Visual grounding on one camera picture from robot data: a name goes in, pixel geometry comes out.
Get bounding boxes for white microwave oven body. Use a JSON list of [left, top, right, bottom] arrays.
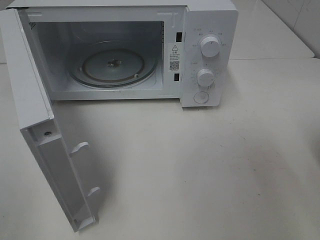
[[5, 0, 238, 107]]

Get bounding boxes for warning sticker with QR code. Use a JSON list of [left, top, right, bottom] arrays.
[[167, 42, 184, 73]]

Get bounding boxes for white microwave door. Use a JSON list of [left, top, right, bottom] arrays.
[[0, 8, 96, 232]]

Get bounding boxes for round door release button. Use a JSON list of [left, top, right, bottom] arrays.
[[193, 91, 209, 104]]

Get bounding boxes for white upper power knob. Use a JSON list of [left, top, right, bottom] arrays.
[[200, 34, 221, 58]]

